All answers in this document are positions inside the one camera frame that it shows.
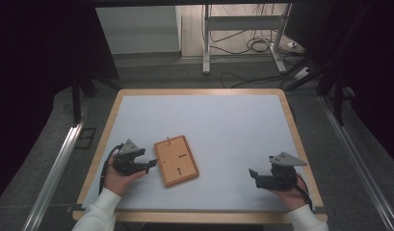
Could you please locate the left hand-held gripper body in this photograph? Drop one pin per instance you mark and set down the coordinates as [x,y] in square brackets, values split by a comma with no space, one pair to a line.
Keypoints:
[125,163]

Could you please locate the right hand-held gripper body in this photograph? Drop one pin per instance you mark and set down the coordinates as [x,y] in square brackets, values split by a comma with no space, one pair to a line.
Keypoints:
[283,174]

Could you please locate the orange wooden board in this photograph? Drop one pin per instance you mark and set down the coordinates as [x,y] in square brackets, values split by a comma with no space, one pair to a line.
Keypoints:
[176,160]

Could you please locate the person's left hand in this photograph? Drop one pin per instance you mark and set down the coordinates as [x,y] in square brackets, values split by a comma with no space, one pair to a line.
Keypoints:
[117,183]

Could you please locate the person's right hand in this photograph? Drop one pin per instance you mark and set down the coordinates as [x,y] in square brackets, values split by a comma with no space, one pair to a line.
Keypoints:
[292,197]

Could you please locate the black floor grate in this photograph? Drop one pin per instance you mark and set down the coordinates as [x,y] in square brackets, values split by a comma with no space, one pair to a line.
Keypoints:
[85,138]

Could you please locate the white table mat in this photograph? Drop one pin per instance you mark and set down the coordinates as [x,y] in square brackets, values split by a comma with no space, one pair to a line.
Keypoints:
[223,128]

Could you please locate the black metal stand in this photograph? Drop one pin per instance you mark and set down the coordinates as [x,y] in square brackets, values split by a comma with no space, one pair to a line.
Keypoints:
[338,96]
[77,96]

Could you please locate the white power strip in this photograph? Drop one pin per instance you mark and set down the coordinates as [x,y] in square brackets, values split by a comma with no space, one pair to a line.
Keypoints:
[303,73]

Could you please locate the white cabinet panel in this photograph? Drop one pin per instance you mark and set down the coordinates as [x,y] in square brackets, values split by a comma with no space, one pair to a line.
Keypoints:
[140,30]

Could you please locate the dark curtain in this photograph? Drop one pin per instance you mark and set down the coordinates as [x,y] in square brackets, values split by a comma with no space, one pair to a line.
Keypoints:
[34,80]
[371,64]

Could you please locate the silver metal floor rail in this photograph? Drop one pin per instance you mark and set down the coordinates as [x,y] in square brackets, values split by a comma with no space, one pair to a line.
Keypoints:
[358,160]
[53,176]

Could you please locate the white metal desk frame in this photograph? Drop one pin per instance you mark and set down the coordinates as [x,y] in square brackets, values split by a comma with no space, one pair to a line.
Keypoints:
[242,22]

